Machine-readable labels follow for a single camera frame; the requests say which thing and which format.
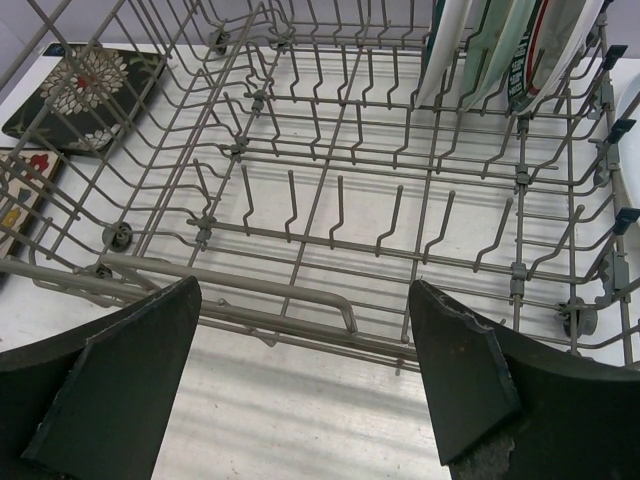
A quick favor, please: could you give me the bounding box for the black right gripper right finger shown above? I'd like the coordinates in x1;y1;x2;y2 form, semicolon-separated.
408;280;639;479

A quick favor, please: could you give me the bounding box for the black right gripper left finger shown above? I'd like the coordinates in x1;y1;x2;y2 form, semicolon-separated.
1;276;202;479

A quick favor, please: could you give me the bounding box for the white oval plate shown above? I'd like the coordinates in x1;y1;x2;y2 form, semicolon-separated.
616;74;639;209

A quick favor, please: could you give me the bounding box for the green floral plate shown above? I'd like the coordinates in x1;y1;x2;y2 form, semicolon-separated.
460;0;536;111

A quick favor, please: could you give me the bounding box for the black floral square plate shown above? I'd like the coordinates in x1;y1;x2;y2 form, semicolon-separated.
1;43;165;156

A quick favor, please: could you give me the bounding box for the green red rimmed white plate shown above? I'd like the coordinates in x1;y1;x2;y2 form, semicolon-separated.
508;0;604;115

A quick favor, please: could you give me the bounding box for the grey wire dish rack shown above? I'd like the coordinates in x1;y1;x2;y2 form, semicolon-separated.
1;1;639;369

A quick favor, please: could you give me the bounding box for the cream floral square plate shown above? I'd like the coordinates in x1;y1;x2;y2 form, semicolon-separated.
1;148;64;258

